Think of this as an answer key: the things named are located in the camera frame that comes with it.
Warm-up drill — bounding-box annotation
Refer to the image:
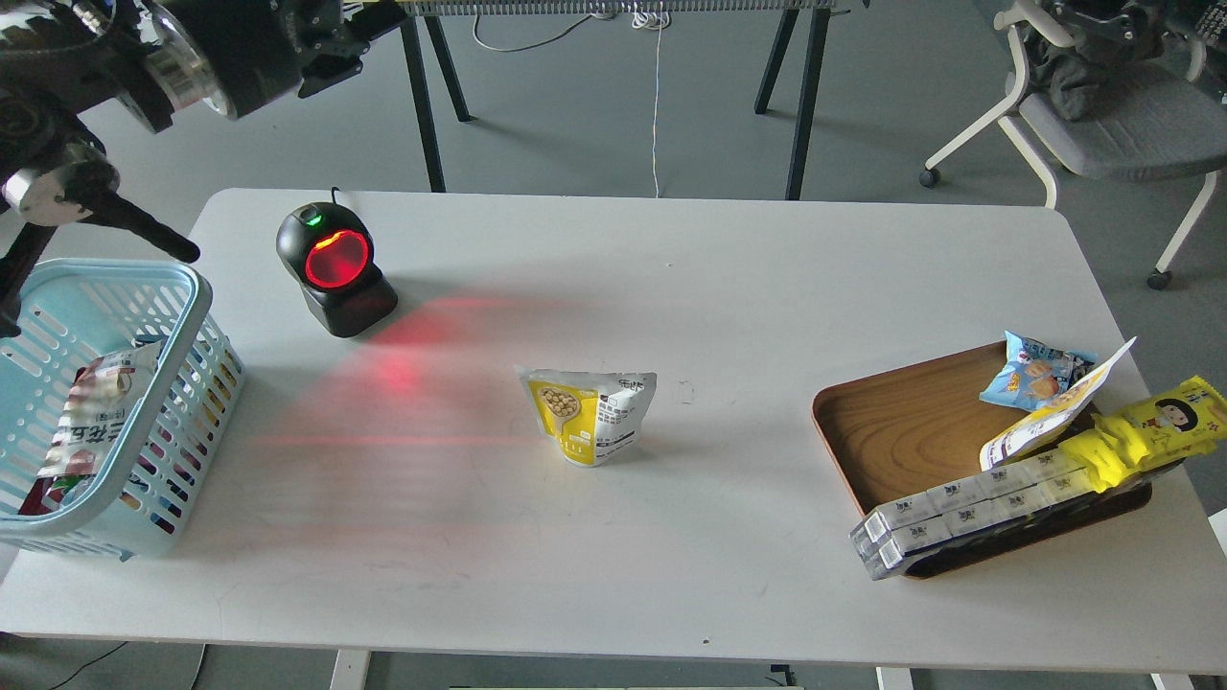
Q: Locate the black barcode scanner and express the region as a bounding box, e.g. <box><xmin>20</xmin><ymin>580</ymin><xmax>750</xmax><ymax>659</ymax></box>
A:
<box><xmin>276</xmin><ymin>185</ymin><xmax>399</xmax><ymax>339</ymax></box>

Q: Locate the wooden oval tray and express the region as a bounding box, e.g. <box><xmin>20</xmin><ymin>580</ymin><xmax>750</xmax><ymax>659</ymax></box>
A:
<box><xmin>812</xmin><ymin>341</ymin><xmax>1153</xmax><ymax>578</ymax></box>

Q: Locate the black legged background table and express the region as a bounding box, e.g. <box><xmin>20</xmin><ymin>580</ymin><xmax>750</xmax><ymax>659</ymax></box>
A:
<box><xmin>364</xmin><ymin>0</ymin><xmax>845</xmax><ymax>200</ymax></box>

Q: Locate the red white snack bag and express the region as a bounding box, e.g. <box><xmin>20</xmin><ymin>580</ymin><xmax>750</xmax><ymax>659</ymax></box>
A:
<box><xmin>18</xmin><ymin>336</ymin><xmax>166</xmax><ymax>516</ymax></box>

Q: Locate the silver boxed snack row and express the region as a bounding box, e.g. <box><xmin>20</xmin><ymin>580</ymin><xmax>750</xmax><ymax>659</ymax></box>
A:
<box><xmin>849</xmin><ymin>451</ymin><xmax>1096</xmax><ymax>580</ymax></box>

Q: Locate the grey office chair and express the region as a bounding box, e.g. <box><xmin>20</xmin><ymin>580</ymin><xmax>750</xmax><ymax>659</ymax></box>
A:
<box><xmin>919</xmin><ymin>1</ymin><xmax>1226</xmax><ymax>291</ymax></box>

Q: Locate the yellow snack package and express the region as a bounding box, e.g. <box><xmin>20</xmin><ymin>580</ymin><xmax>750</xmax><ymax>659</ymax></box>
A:
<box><xmin>1056</xmin><ymin>376</ymin><xmax>1226</xmax><ymax>494</ymax></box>

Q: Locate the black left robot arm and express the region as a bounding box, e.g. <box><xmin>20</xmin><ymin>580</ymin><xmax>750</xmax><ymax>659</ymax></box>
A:
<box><xmin>1</xmin><ymin>1</ymin><xmax>409</xmax><ymax>336</ymax></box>

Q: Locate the white hanging cable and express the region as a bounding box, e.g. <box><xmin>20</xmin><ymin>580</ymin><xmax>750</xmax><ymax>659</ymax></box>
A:
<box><xmin>629</xmin><ymin>9</ymin><xmax>672</xmax><ymax>198</ymax></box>

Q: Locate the blue snack bag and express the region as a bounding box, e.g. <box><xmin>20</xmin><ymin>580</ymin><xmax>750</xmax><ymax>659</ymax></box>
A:
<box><xmin>979</xmin><ymin>331</ymin><xmax>1099</xmax><ymax>413</ymax></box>

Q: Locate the light blue plastic basket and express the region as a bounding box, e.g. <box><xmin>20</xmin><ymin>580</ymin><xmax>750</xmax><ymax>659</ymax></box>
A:
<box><xmin>1</xmin><ymin>259</ymin><xmax>244</xmax><ymax>560</ymax></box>

